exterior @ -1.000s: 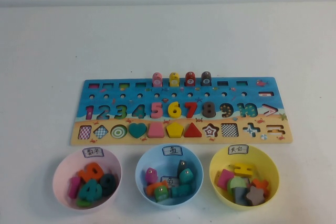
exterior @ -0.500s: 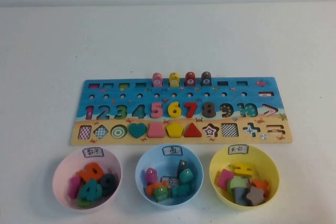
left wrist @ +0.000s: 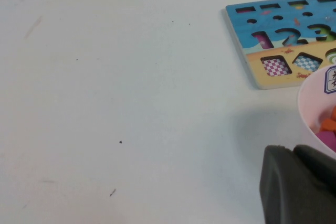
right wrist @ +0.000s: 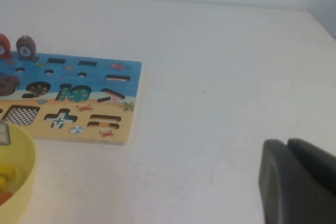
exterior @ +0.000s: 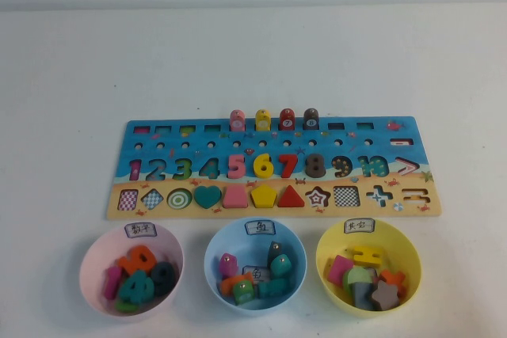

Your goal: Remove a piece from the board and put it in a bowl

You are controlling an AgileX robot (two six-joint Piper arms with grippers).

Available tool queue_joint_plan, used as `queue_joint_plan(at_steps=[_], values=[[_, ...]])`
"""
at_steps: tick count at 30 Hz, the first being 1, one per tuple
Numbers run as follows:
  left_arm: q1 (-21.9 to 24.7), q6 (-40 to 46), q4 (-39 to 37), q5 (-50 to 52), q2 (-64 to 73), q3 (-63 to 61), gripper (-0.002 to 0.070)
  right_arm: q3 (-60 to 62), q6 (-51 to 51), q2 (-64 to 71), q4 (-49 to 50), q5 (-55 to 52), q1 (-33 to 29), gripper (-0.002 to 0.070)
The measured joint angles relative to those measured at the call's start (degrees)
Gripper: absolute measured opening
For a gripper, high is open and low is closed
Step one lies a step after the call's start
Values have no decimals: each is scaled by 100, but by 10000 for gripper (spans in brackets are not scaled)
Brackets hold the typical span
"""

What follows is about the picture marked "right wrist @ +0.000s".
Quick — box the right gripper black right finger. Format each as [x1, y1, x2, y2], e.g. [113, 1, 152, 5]
[287, 137, 336, 224]

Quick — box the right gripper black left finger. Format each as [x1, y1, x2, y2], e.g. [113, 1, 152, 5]
[258, 138, 313, 224]

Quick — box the colourful wooden puzzle board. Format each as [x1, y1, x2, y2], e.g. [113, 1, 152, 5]
[0, 52, 143, 146]

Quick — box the yellow plastic bowl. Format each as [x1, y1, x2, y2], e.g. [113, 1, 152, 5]
[0, 120, 36, 224]

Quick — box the yellow wooden equals sign piece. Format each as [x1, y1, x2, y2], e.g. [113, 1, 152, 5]
[0, 165, 17, 191]

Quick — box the orange wooden plus piece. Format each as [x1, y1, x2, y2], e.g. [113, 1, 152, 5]
[0, 191, 14, 207]

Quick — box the paper label on yellow bowl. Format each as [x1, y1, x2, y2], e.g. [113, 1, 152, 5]
[0, 120, 12, 146]

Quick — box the brown wooden fish piece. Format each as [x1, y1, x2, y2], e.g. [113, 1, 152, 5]
[15, 35, 37, 61]

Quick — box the red wooden fish piece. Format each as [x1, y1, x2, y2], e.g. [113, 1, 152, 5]
[0, 34, 12, 60]

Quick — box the brown wooden number eight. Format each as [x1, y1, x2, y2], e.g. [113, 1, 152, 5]
[0, 75, 20, 97]

